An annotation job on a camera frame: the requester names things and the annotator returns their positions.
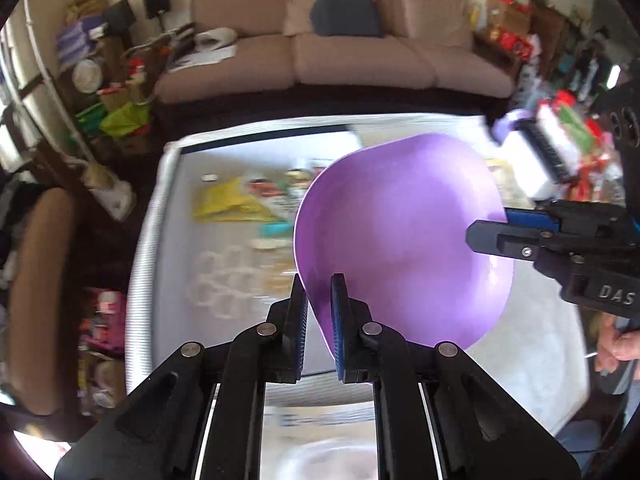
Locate white papers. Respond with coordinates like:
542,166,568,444
169,27,239,70

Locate round white container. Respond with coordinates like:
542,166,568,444
71,58,104,94

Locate brown wooden chair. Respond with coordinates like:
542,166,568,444
9,186,78,417

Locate black remote control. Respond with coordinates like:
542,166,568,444
519,118,575,184

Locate dark blue cushion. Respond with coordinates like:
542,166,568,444
310,0,385,39

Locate stack of red boxes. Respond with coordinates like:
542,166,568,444
485,0,535,62

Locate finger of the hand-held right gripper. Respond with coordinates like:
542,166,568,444
502,207,559,234
466,220,551,262

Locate yellow snack packet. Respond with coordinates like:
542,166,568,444
192,176,281,224

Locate green paper bag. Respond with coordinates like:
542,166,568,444
99,101,152,139

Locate striped cloth covered desktop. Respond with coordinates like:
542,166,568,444
127,112,588,480

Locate person's right hand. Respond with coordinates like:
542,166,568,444
594,316,640,377

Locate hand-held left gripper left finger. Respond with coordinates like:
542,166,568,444
54,274,311,480

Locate purple plastic bowl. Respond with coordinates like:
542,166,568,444
293,132,515,367

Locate brown fabric sofa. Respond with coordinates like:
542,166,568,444
152,0,517,111

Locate white box with purple lid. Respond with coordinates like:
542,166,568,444
491,107,561,202

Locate pile of red snack packets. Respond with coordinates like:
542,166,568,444
539,89,628,203

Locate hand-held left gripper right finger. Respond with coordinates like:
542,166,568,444
330,272,583,480

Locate black tray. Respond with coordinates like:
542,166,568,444
150,122,373,403

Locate clear plastic can rings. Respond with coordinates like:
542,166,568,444
187,246,273,320

